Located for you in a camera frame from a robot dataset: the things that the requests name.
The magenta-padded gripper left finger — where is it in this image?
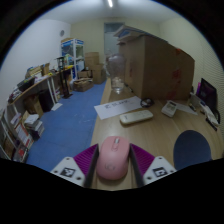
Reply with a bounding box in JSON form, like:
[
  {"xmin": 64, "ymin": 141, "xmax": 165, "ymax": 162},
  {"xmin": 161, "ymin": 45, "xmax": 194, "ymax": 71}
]
[{"xmin": 50, "ymin": 143, "xmax": 100, "ymax": 190}]

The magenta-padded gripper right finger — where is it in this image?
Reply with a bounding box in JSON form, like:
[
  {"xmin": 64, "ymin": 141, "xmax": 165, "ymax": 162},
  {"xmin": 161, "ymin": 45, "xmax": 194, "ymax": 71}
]
[{"xmin": 129, "ymin": 143, "xmax": 177, "ymax": 188}]

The pink computer mouse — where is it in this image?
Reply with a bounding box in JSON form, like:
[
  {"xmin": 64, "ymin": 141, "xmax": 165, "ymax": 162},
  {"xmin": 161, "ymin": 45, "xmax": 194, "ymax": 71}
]
[{"xmin": 96, "ymin": 135, "xmax": 131, "ymax": 181}]

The round dark blue mouse pad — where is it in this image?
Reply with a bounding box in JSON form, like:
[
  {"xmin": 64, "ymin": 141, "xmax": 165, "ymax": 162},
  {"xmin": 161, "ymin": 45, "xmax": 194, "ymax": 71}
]
[{"xmin": 173, "ymin": 129, "xmax": 213, "ymax": 171}]

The white remote control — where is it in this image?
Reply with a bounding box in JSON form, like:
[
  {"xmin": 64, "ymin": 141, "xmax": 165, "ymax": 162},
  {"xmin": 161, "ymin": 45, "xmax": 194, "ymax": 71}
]
[{"xmin": 119, "ymin": 109, "xmax": 155, "ymax": 126}]

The plain white paper sheet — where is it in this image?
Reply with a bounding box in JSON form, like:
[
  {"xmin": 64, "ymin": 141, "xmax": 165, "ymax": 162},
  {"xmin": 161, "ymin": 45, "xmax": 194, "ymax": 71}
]
[{"xmin": 176, "ymin": 102, "xmax": 199, "ymax": 116}]

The black marker pen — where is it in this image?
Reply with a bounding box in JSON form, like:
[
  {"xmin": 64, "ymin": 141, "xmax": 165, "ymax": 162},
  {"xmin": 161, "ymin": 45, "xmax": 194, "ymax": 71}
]
[{"xmin": 204, "ymin": 117, "xmax": 218, "ymax": 132}]

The white printed paper sheet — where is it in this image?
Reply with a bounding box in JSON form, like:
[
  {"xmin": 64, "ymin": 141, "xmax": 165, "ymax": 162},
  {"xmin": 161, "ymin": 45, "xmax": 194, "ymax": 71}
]
[{"xmin": 93, "ymin": 96, "xmax": 143, "ymax": 121}]

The white open notebook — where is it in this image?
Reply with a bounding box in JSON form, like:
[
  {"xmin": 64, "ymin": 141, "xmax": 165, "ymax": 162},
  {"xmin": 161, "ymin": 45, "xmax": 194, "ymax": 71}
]
[{"xmin": 199, "ymin": 99, "xmax": 220, "ymax": 128}]

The open cardboard box on floor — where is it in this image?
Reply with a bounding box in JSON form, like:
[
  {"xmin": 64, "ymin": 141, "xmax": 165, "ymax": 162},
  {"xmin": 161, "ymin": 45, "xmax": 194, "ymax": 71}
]
[{"xmin": 72, "ymin": 78, "xmax": 95, "ymax": 93}]

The black monitor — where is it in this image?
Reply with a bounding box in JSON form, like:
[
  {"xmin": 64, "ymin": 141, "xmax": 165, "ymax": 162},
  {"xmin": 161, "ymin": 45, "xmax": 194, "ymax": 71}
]
[{"xmin": 196, "ymin": 77, "xmax": 219, "ymax": 113}]

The black floor stand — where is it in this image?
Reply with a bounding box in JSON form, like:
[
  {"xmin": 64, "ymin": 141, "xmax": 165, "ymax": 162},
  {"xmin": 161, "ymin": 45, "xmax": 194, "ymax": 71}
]
[{"xmin": 55, "ymin": 55, "xmax": 74, "ymax": 100}]

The long white side desk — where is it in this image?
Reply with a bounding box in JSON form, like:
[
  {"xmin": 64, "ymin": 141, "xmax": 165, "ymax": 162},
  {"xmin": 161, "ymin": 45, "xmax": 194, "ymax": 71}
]
[{"xmin": 7, "ymin": 64, "xmax": 75, "ymax": 113}]

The large cardboard box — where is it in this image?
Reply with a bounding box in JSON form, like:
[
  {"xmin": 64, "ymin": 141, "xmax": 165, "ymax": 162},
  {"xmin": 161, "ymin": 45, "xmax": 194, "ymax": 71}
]
[{"xmin": 113, "ymin": 24, "xmax": 196, "ymax": 101}]

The clear plastic jar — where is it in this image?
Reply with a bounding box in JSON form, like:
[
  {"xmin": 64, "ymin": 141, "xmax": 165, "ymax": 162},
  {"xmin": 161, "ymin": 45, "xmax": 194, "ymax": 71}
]
[{"xmin": 106, "ymin": 53, "xmax": 127, "ymax": 95}]

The stack of cardboard boxes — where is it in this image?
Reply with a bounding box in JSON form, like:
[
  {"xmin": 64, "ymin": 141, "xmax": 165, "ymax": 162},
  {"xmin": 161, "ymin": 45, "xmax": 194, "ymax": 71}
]
[{"xmin": 84, "ymin": 51, "xmax": 107, "ymax": 85}]

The blue and white shelf unit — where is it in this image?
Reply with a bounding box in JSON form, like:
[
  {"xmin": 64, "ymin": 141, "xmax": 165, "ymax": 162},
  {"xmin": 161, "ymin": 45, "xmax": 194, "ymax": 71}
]
[{"xmin": 60, "ymin": 37, "xmax": 85, "ymax": 81}]

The grey door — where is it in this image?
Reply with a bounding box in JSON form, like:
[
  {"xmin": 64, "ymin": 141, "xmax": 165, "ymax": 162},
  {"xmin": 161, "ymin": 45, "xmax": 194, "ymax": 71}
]
[{"xmin": 103, "ymin": 22, "xmax": 125, "ymax": 56}]

